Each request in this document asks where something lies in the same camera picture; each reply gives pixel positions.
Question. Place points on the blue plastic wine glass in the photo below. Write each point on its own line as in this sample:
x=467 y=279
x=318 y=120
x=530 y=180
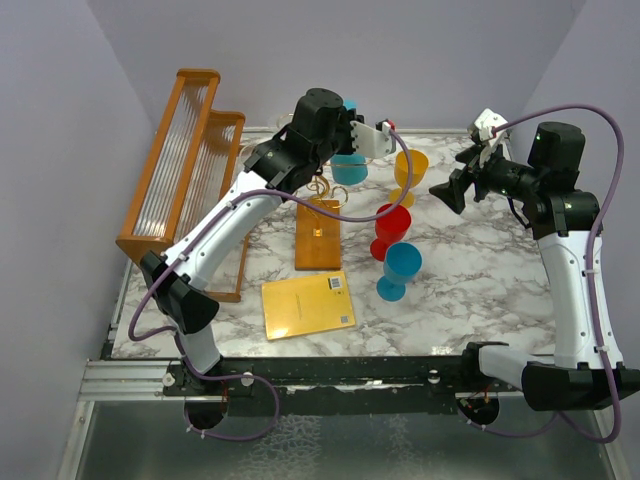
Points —
x=349 y=170
x=401 y=264

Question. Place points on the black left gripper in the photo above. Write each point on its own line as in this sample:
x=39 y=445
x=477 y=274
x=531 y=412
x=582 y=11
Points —
x=344 y=121

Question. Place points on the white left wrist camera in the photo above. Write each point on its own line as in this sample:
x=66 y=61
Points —
x=373 y=142

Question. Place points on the yellow book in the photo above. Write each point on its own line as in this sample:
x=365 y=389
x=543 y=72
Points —
x=307 y=305

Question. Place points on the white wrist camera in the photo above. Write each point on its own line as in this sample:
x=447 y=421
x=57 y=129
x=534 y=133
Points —
x=483 y=130
x=373 y=142

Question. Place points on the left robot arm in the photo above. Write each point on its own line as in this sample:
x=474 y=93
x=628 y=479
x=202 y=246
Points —
x=321 y=127

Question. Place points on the red plastic wine glass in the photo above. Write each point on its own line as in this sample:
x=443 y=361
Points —
x=389 y=230

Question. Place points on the blue plastic wine glass front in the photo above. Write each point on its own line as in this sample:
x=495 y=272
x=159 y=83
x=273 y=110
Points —
x=401 y=264

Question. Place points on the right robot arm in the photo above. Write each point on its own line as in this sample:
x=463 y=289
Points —
x=587 y=365

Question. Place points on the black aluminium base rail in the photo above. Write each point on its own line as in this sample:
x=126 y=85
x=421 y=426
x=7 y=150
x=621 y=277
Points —
x=319 y=386

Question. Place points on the yellow plastic wine glass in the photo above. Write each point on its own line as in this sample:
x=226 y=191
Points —
x=409 y=170

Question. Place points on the wooden tiered acrylic shelf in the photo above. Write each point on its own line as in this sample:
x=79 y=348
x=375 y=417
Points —
x=190 y=166

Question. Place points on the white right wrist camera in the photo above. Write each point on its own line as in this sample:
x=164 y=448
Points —
x=483 y=130

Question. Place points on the gold wire wine glass rack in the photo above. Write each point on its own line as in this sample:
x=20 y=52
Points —
x=318 y=237

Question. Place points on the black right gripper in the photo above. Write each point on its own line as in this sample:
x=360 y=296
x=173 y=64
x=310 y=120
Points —
x=453 y=191

